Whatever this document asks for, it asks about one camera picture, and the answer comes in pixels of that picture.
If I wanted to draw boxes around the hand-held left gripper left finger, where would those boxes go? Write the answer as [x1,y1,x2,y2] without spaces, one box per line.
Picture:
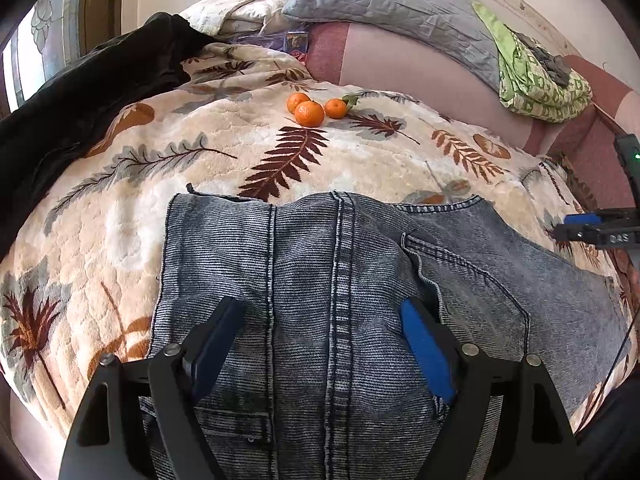
[59,296,246,480]

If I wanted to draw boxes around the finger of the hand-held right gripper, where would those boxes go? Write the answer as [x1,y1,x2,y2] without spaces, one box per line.
[554,210,640,249]

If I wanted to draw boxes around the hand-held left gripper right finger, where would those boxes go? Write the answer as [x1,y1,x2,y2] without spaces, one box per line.
[400,297,581,480]

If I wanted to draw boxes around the blue denim pants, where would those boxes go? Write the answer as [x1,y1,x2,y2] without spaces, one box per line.
[140,187,632,480]

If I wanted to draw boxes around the green patterned cloth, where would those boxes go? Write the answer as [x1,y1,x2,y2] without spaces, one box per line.
[472,1,593,123]

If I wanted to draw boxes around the grey crumpled cloth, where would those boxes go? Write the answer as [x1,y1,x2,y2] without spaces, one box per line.
[520,34,572,87]

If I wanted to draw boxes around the leaf print fleece blanket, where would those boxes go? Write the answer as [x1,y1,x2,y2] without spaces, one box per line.
[0,40,636,441]

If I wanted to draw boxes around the large orange tangerine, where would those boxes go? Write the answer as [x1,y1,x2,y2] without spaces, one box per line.
[293,100,326,128]

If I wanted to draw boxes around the orange tangerine with leaf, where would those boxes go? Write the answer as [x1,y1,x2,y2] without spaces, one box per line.
[324,95,359,120]

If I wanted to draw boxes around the grey quilted pillow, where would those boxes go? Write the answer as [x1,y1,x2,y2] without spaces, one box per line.
[282,0,506,88]

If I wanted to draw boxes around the black cloth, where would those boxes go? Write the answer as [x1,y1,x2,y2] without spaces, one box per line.
[0,12,216,256]

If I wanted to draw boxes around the white floral cloth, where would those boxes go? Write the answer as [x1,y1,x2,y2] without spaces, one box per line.
[177,0,296,38]

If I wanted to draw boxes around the patterned glass window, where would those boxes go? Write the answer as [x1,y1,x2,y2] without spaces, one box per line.
[0,0,86,116]

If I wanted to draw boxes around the black cable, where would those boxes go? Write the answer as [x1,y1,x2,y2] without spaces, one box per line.
[575,310,640,436]

